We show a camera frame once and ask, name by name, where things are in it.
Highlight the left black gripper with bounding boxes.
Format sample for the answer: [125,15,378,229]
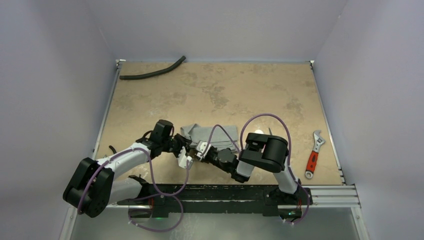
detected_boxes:
[161,133,192,159]

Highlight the grey cloth napkin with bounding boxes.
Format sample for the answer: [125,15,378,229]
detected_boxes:
[180,123,239,153]

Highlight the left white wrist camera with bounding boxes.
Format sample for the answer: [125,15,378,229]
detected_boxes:
[177,147,194,170]

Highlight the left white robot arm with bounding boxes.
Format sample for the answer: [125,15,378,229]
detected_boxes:
[62,119,192,218]

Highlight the purple cable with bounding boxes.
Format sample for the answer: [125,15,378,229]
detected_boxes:
[76,147,194,233]
[202,113,312,226]

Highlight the aluminium frame rail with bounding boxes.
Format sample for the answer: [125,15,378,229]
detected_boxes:
[110,184,359,208]

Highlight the red adjustable wrench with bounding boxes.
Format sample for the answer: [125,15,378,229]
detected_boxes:
[305,129,326,180]

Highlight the black foam tube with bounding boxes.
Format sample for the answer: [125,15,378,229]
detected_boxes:
[119,55,187,81]

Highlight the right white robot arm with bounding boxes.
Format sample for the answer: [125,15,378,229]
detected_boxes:
[199,132,301,204]

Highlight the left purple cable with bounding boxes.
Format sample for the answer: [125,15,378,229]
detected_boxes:
[76,147,194,233]

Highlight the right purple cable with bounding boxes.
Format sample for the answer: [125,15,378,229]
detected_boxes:
[202,113,312,226]

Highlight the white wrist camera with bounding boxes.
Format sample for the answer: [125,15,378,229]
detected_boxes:
[195,141,212,161]
[177,147,194,170]

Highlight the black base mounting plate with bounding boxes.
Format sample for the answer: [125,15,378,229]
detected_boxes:
[117,184,313,219]

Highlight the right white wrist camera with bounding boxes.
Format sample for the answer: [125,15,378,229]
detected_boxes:
[195,141,212,161]

